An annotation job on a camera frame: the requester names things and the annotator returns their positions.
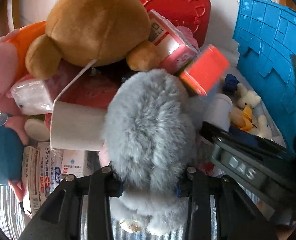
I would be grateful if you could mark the small blue plush toy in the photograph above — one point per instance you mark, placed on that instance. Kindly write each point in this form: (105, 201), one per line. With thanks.
(230, 83)

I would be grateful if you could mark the white box with blue label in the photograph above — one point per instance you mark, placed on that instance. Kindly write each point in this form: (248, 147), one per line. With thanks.
(75, 162)

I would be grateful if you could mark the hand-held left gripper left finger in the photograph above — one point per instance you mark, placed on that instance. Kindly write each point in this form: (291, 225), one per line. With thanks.
(98, 192)

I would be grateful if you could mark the small white round object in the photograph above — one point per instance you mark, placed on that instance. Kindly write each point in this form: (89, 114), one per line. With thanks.
(36, 130)

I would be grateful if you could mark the red hard carry case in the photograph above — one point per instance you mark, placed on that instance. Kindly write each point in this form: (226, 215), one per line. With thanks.
(177, 7)

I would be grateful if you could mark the red tissue pack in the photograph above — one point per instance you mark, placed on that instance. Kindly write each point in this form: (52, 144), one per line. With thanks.
(88, 92)

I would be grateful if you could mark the orange plush toy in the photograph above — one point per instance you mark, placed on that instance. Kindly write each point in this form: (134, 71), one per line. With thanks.
(25, 42)

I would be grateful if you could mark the blue plastic storage crate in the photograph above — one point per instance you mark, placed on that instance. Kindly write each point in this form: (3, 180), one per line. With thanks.
(265, 42)

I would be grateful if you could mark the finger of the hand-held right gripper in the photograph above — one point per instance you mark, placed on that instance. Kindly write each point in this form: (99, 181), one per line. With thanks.
(237, 140)

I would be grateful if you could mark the white paper hang tag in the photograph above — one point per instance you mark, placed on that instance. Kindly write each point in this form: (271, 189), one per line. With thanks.
(75, 127)

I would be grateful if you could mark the pink white tissue pack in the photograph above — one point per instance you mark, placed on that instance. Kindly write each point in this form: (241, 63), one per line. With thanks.
(173, 52)

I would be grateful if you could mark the small white plush toy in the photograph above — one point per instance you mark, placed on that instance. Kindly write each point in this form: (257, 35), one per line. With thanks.
(249, 98)

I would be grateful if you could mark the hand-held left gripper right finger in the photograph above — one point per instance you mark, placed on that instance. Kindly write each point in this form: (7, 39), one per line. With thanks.
(200, 192)

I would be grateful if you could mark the clear wrapped tissue pack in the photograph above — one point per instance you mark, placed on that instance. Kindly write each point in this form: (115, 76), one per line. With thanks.
(30, 97)

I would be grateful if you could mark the white plastic bottle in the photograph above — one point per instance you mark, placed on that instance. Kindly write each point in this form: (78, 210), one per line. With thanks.
(219, 110)

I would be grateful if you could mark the white red wipes pack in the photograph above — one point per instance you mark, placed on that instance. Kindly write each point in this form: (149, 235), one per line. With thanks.
(48, 175)

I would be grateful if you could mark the dark blue plush toy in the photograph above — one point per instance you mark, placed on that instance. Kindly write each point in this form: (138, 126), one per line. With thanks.
(3, 155)

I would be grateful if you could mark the grey fluffy plush toy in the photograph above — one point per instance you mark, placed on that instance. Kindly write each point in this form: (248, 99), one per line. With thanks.
(148, 130)

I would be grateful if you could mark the orange box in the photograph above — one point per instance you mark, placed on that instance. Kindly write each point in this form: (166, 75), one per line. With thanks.
(205, 70)

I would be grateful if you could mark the brown teddy bear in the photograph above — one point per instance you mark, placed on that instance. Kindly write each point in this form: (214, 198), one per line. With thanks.
(93, 25)

